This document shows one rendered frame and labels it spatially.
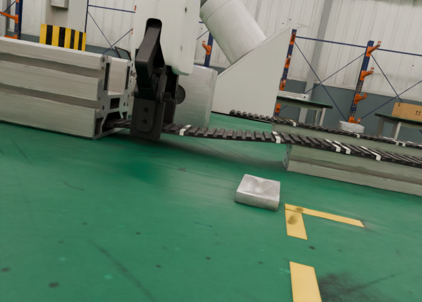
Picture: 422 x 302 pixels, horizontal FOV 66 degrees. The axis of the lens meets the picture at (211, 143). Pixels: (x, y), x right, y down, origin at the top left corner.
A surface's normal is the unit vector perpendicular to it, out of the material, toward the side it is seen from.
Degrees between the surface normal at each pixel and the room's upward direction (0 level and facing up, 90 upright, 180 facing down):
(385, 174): 90
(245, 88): 90
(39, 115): 90
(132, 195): 0
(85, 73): 90
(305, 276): 0
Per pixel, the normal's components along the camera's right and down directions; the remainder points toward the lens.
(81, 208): 0.17, -0.97
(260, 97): -0.18, 0.16
